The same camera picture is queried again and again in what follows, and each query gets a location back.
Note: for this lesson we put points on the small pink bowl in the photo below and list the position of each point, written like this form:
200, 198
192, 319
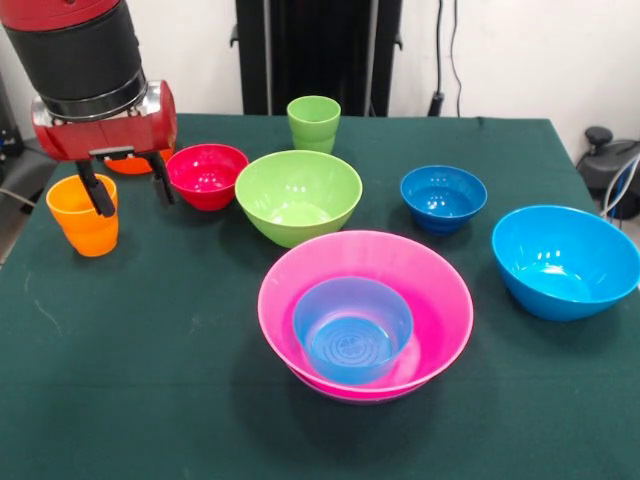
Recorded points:
205, 175

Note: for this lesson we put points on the dark green tablecloth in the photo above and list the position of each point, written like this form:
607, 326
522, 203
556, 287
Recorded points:
150, 400

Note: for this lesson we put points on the small light blue bowl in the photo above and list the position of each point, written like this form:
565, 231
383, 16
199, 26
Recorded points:
350, 345

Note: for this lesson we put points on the orange bowl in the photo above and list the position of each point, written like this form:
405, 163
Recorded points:
132, 166

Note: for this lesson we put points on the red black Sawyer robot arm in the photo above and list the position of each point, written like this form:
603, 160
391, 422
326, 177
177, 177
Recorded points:
75, 55

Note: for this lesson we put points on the large pink bowl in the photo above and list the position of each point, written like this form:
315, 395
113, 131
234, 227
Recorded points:
435, 300

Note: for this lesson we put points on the lime green bowl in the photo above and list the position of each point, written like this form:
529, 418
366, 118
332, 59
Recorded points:
295, 200

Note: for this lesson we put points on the large light blue bowl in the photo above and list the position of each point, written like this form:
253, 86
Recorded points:
565, 240

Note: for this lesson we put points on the green cup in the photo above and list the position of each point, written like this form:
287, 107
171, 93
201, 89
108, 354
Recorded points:
312, 125

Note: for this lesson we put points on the dark blue bowl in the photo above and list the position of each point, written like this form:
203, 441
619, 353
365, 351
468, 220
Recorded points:
442, 195

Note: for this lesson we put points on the purple bowl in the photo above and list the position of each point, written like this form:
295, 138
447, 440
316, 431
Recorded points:
365, 400

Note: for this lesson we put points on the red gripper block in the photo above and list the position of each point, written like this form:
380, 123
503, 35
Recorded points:
110, 132

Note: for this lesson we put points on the orange cup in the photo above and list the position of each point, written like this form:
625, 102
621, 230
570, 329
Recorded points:
85, 230

